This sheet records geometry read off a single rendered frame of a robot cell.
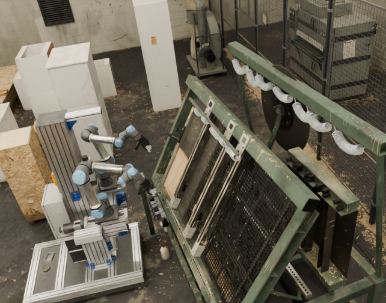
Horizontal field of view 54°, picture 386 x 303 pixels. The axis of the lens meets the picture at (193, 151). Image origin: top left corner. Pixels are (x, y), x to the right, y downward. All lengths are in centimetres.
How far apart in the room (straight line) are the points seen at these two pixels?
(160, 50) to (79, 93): 203
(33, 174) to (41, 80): 294
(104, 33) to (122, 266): 837
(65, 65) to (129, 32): 611
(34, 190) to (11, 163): 49
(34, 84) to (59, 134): 438
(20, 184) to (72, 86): 161
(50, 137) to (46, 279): 178
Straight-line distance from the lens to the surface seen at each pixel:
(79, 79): 589
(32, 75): 781
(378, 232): 309
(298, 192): 242
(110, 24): 1168
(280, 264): 273
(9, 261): 546
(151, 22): 717
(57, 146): 363
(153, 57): 735
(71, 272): 465
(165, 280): 451
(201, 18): 909
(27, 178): 530
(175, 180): 403
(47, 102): 795
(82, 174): 339
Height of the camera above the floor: 351
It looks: 34 degrees down
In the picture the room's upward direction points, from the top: 8 degrees counter-clockwise
